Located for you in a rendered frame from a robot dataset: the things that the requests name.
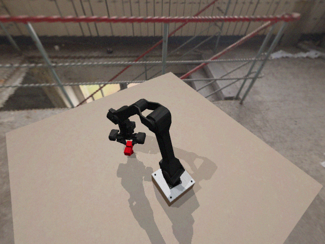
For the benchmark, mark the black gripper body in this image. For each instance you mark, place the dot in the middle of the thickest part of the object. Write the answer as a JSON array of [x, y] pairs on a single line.
[[138, 137]]

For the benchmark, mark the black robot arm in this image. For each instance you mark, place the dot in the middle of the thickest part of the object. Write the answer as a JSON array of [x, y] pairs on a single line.
[[159, 122]]

